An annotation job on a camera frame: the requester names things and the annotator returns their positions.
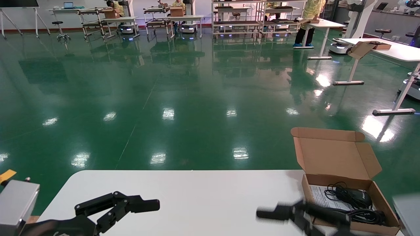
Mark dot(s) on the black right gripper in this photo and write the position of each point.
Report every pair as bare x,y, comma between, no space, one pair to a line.
343,233

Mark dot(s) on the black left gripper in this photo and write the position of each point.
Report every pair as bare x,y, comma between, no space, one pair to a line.
59,227

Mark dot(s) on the cardboard storage box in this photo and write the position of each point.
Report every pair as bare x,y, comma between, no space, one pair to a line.
331,157

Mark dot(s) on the open brown cardboard box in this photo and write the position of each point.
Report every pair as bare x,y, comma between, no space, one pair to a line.
361,49

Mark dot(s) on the white printed paper manual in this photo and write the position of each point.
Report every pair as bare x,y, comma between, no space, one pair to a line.
320,195

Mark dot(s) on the white table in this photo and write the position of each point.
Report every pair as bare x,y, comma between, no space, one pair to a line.
119,19
187,17
403,50
331,23

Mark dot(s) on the metal shelf rack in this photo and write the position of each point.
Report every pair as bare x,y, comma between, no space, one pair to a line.
282,21
236,23

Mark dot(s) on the person in yellow coat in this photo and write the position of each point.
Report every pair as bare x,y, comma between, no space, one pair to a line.
311,11
178,4
118,9

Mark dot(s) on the black round stool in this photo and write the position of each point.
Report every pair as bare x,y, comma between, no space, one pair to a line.
383,31
411,34
57,23

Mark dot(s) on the white desk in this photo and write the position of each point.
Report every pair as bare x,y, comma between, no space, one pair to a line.
59,10

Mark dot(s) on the open laptop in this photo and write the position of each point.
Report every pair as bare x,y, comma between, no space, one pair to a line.
68,5

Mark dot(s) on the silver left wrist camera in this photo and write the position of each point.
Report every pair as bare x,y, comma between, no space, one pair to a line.
16,206

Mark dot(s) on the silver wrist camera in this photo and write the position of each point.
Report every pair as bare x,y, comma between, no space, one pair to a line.
410,213
16,206

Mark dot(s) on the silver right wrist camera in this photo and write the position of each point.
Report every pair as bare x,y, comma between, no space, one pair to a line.
410,213

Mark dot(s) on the metal frame cart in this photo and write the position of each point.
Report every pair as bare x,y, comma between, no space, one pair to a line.
93,24
157,23

